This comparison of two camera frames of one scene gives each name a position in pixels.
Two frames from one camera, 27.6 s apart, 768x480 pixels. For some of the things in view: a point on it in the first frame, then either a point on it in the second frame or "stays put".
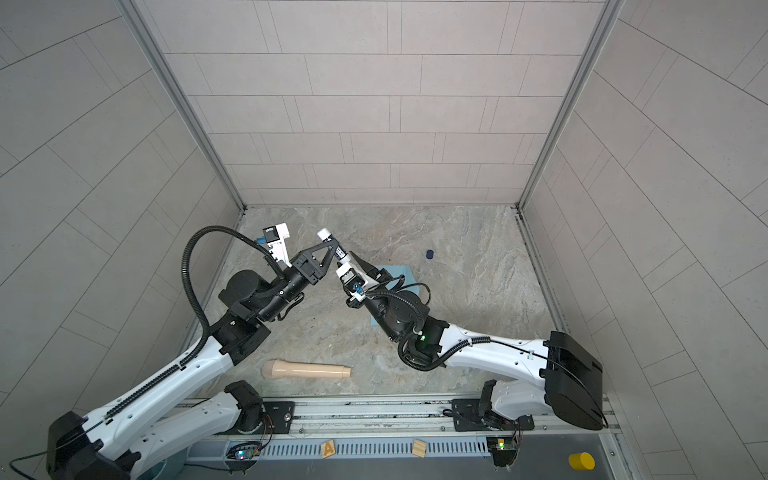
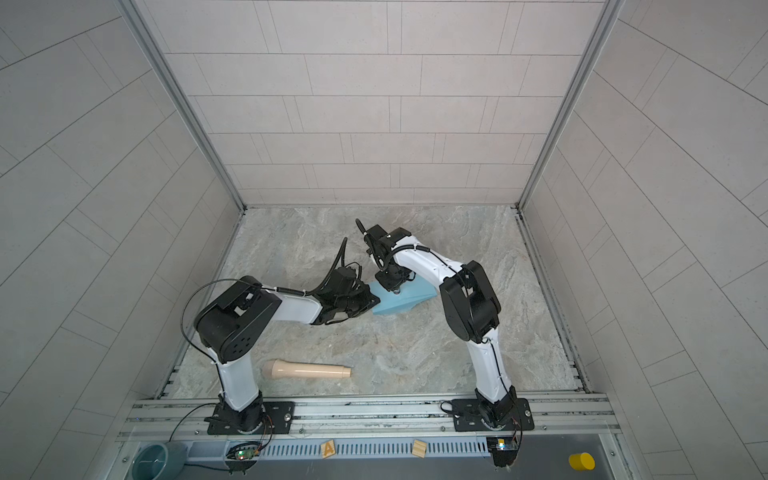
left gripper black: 306,270 → 366,295
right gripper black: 387,276 → 391,285
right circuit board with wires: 504,449 stays put
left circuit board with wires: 245,450 stays put
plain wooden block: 419,448 stays put
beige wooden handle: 278,369 stays put
